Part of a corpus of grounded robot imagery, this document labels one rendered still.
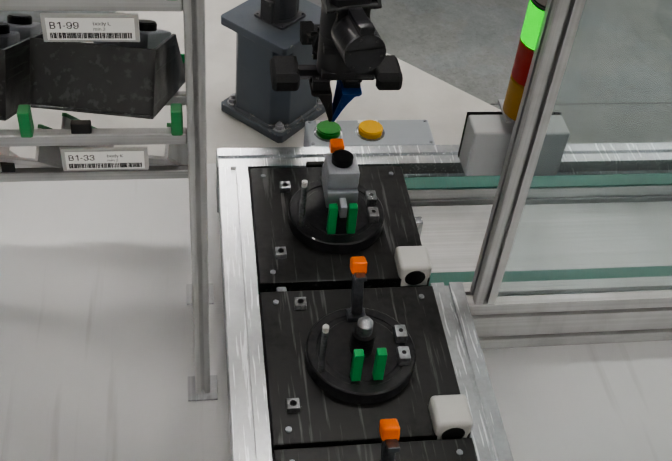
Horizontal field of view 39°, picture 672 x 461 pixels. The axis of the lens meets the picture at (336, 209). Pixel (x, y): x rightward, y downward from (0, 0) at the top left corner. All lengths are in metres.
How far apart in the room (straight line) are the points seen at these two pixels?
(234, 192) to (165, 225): 0.14
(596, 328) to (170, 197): 0.70
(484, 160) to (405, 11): 2.60
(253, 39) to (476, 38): 2.13
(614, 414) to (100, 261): 0.78
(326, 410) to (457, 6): 2.82
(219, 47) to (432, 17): 1.91
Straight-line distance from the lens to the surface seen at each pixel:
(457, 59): 3.54
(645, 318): 1.47
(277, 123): 1.70
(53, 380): 1.37
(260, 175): 1.47
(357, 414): 1.19
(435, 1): 3.86
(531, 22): 1.09
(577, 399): 1.41
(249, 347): 1.25
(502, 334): 1.40
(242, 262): 1.35
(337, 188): 1.33
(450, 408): 1.19
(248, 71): 1.68
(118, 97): 1.04
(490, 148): 1.18
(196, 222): 1.08
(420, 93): 1.86
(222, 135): 1.72
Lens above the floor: 1.94
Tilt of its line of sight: 43 degrees down
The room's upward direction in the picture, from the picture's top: 6 degrees clockwise
